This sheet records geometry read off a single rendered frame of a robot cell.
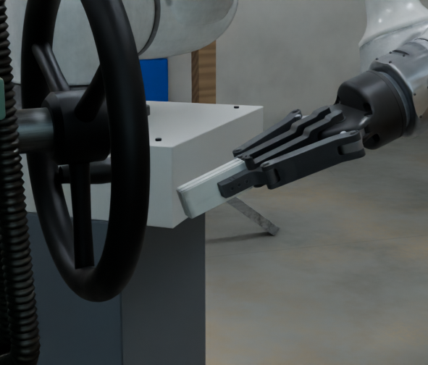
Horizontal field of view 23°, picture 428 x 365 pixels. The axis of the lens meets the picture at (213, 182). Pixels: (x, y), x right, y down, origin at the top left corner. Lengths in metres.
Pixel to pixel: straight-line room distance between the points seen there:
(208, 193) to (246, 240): 2.22
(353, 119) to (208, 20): 0.58
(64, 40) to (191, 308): 0.46
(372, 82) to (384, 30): 0.19
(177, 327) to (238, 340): 0.95
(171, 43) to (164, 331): 0.42
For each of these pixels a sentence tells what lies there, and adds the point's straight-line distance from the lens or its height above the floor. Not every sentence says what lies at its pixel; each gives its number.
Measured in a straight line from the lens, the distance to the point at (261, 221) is 3.23.
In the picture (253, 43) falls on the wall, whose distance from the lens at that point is 4.63.
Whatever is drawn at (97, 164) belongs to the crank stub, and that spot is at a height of 0.75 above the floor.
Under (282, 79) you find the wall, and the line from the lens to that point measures 4.72.
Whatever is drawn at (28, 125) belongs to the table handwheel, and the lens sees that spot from 0.85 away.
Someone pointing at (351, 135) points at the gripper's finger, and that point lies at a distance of 0.99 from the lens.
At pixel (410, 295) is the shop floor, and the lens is 2.82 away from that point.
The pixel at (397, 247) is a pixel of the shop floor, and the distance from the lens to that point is 3.20.
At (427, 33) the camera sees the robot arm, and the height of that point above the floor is 0.86.
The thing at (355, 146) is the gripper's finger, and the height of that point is 0.77.
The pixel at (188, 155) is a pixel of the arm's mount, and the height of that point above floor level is 0.68.
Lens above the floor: 0.99
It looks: 15 degrees down
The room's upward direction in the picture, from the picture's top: straight up
